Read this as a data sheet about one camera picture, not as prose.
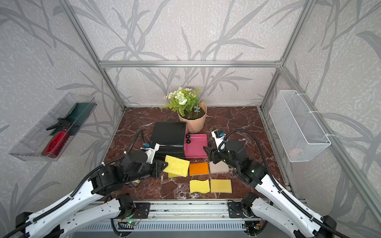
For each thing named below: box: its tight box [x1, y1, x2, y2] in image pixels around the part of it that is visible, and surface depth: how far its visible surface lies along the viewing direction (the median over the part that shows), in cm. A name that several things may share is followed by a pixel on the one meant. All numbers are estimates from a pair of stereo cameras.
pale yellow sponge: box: [210, 178, 233, 194], surface depth 82 cm
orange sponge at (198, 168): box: [189, 162, 209, 177], surface depth 88 cm
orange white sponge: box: [209, 160, 230, 175], surface depth 88 cm
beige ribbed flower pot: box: [177, 101, 208, 134], surface depth 98 cm
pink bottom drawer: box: [184, 133, 208, 159], surface depth 96 cm
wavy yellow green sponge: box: [189, 178, 211, 194], surface depth 82 cm
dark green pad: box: [49, 102, 97, 137], surface depth 71 cm
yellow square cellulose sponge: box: [162, 154, 191, 178], surface depth 70 cm
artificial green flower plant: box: [160, 86, 201, 120], surface depth 86 cm
